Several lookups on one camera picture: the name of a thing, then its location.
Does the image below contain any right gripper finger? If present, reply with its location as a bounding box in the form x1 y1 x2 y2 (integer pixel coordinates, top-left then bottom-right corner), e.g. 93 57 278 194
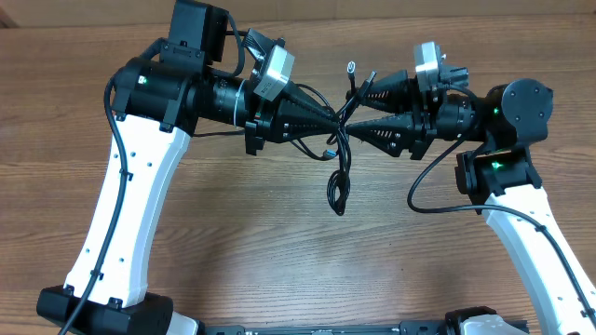
359 70 413 112
345 114 417 157

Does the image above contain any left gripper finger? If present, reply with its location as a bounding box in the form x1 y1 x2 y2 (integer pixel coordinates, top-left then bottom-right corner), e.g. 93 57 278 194
267 114 338 142
274 81 333 119

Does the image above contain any black usb cable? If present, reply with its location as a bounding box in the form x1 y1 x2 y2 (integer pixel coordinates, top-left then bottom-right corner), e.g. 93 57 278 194
288 60 378 217

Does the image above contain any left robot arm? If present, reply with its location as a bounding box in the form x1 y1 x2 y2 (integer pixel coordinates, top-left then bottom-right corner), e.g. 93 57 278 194
36 1 338 334

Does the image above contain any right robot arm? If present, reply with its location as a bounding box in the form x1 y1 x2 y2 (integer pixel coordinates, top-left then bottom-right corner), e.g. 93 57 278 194
346 67 595 334

